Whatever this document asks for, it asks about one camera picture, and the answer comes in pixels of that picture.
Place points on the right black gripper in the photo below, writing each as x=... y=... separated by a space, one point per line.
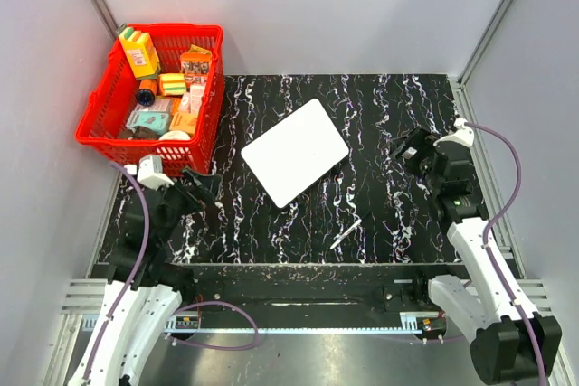
x=421 y=140

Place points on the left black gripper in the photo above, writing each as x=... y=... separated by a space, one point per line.
x=200 y=193

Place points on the white marker pen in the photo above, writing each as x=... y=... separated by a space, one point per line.
x=338 y=239

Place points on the white rectangular whiteboard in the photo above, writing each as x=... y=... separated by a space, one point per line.
x=289 y=157

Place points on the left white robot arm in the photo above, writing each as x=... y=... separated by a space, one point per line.
x=143 y=288

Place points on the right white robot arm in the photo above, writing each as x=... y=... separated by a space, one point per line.
x=509 y=339

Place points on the white round lid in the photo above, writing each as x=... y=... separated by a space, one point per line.
x=175 y=135

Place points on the orange small box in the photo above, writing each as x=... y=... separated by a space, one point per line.
x=184 y=122

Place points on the teal product box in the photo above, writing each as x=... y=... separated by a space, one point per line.
x=158 y=122

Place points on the pink white box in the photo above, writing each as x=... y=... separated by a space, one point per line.
x=192 y=100

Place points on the orange can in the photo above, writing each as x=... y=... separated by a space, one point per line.
x=147 y=92

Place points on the yellow green sponge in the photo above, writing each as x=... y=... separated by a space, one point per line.
x=171 y=84

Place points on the orange snack box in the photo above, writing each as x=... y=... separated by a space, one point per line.
x=196 y=61

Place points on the yellow juice carton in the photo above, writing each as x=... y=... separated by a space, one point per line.
x=140 y=52

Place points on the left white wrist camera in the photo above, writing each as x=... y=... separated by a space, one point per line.
x=151 y=174

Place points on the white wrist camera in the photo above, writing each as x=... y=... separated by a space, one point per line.
x=151 y=174
x=463 y=134

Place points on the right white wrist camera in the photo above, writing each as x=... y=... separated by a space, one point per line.
x=463 y=134

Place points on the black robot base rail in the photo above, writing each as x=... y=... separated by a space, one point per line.
x=342 y=296

